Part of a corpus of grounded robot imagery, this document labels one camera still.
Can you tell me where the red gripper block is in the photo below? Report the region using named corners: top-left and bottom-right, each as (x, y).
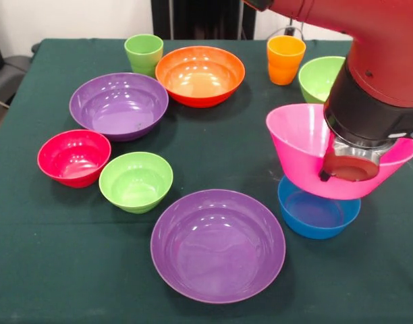
top-left (318, 148), bottom-right (381, 183)

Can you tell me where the pink plastic bowl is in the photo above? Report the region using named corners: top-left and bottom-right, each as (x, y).
top-left (265, 103), bottom-right (413, 200)

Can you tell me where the blue plastic bowl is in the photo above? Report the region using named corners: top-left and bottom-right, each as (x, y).
top-left (277, 175), bottom-right (362, 240)

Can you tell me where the large green plastic bowl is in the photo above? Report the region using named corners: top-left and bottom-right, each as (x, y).
top-left (298, 56), bottom-right (347, 105)

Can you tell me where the purple plastic bowl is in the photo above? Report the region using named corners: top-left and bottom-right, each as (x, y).
top-left (69, 72), bottom-right (169, 142)
top-left (150, 188), bottom-right (287, 304)

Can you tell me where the orange plastic bowl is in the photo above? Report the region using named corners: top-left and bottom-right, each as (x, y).
top-left (155, 46), bottom-right (246, 109)

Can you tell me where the small green plastic bowl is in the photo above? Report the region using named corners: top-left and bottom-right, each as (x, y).
top-left (98, 151), bottom-right (174, 215)

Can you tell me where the green plastic cup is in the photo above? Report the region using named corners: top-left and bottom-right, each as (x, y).
top-left (123, 34), bottom-right (165, 78)

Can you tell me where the orange plastic cup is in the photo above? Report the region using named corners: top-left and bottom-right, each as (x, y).
top-left (266, 35), bottom-right (307, 86)

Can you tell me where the black cabinet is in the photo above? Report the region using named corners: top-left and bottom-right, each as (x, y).
top-left (150, 0), bottom-right (258, 41)

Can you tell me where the red plastic bowl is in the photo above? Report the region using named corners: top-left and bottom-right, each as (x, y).
top-left (36, 129), bottom-right (112, 188)

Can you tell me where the dark green tablecloth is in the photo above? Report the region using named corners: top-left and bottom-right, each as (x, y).
top-left (0, 38), bottom-right (413, 324)

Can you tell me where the black chair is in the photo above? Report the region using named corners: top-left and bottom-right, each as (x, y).
top-left (0, 23), bottom-right (41, 109)

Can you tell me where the black wall plug cable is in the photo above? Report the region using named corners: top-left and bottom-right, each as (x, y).
top-left (284, 24), bottom-right (306, 40)

